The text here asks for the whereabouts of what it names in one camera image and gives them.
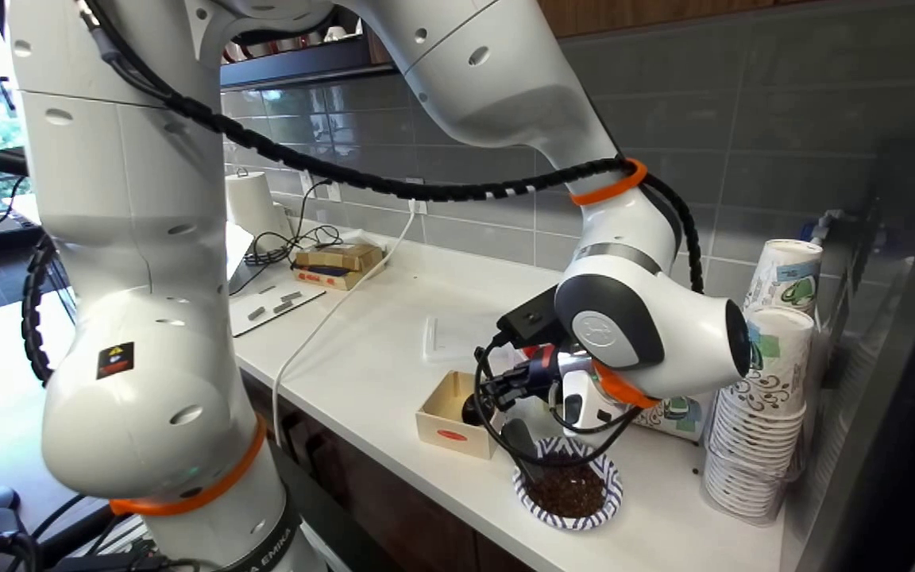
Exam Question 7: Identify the white paper roll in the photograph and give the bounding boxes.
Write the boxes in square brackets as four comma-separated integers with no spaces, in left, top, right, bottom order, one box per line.
[222,168,292,245]

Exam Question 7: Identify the white paper sheet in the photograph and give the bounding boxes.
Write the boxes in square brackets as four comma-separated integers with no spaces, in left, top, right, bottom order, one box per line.
[225,276,331,344]

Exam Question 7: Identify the black countertop machine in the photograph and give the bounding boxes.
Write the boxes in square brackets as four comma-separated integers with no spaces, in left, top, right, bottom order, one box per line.
[790,201,915,572]

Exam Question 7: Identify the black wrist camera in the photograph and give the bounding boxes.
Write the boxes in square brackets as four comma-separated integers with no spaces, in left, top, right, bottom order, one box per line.
[491,281,571,356]

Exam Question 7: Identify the light wooden box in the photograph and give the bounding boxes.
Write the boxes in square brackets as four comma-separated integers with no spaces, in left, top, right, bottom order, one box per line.
[413,365,504,459]

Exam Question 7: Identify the clear plastic container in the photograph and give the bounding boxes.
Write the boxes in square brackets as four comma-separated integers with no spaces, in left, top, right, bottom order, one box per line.
[416,309,718,446]

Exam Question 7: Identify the black robot cable conduit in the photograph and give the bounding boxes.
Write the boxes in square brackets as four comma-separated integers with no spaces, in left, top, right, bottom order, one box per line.
[17,0,705,392]

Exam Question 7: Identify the white power cable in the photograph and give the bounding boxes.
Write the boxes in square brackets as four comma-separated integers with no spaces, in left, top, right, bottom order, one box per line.
[267,197,427,452]

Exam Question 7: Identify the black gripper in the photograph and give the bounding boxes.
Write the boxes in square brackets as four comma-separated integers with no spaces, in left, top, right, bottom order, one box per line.
[465,344,640,469]

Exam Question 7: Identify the patterned paper bowl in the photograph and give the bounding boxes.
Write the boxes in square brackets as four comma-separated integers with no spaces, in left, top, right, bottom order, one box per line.
[507,434,628,535]

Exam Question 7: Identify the white dotted paper cup stack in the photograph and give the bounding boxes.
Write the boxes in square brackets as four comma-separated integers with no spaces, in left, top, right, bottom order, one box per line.
[700,303,818,523]

